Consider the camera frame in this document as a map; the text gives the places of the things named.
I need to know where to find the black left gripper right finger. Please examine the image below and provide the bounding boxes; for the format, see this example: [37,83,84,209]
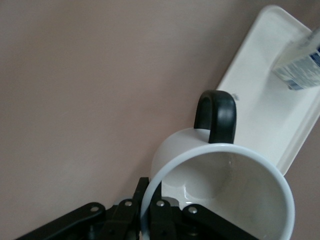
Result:
[149,186,261,240]

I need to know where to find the cream rectangular serving tray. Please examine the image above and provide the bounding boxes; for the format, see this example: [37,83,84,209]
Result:
[215,5,320,176]

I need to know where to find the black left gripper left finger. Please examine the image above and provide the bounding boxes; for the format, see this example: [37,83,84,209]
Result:
[14,177,150,240]

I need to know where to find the white mug black handle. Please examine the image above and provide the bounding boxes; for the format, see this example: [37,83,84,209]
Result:
[139,89,294,240]

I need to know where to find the blue milk carton green cap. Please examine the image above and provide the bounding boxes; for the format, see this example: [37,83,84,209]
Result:
[272,26,320,91]

